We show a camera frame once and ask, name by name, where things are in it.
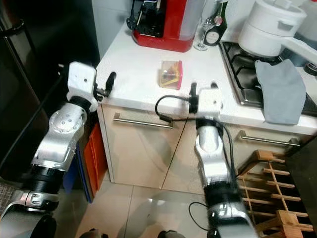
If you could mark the clear container with pink lid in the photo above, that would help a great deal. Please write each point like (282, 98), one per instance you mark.
(171, 75)

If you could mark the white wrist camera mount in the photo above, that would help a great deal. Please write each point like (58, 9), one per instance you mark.
(210, 101)
(81, 79)

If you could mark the dark brushed steel fridge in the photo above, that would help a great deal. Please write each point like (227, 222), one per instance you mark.
(304, 168)

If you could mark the grey cloth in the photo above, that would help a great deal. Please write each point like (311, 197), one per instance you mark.
(282, 94)

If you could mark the red coffee machine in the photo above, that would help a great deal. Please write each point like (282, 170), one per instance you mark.
(173, 25)

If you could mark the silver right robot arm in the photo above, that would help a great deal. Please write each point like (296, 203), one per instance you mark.
(210, 148)

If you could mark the wooden wine rack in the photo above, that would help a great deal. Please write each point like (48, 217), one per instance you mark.
(267, 156)

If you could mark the dark green bottle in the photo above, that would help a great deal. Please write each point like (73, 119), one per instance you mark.
(214, 35)

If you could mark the steel gas hob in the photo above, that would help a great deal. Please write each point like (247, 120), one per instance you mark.
(240, 74)

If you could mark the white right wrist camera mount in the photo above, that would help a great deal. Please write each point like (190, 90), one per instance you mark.
(210, 101)

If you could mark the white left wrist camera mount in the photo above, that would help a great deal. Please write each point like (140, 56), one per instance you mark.
(81, 79)

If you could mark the orange crate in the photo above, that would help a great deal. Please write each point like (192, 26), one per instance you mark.
(96, 158)

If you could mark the tall grey canister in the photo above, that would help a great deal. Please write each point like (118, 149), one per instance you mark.
(311, 22)

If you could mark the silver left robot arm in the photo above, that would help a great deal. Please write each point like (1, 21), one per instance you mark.
(62, 129)

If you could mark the clear wine glass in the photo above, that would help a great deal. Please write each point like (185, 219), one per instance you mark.
(205, 25)

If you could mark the blue flat board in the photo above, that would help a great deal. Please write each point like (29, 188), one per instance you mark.
(79, 183)

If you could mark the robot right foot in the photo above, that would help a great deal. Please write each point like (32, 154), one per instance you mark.
(171, 234)

